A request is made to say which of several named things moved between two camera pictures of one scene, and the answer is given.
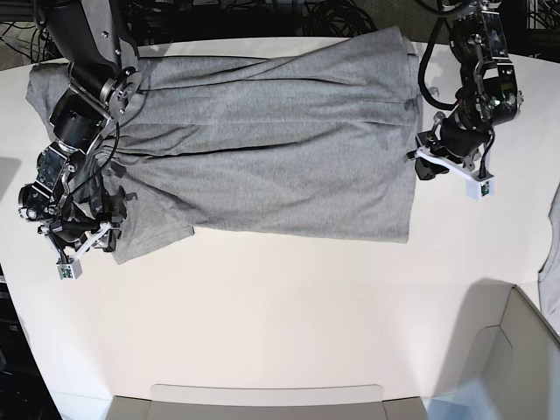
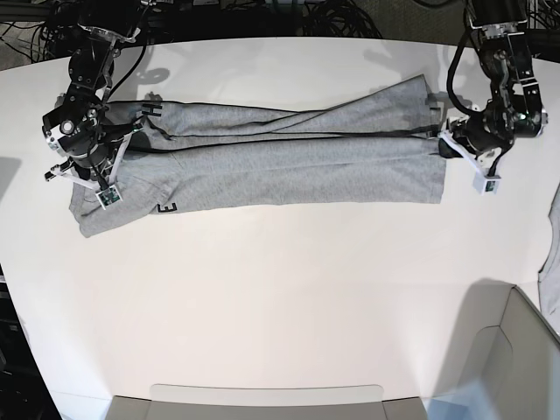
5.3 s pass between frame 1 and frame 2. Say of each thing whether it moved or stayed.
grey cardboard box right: stayed
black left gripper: moved
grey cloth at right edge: stayed
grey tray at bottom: stayed
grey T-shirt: moved
